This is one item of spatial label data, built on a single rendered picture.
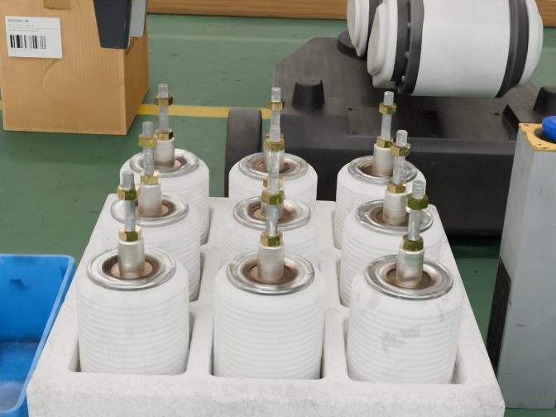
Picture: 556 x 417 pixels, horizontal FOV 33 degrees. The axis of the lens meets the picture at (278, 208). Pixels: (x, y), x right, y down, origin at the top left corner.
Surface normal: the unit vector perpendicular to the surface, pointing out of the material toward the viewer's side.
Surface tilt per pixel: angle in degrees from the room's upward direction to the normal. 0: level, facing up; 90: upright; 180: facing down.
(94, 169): 0
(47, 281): 88
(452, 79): 115
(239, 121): 19
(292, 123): 46
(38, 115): 89
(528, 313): 90
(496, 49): 84
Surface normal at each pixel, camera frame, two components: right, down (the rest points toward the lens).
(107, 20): -0.18, 0.41
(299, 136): 0.02, -0.33
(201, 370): 0.04, -0.91
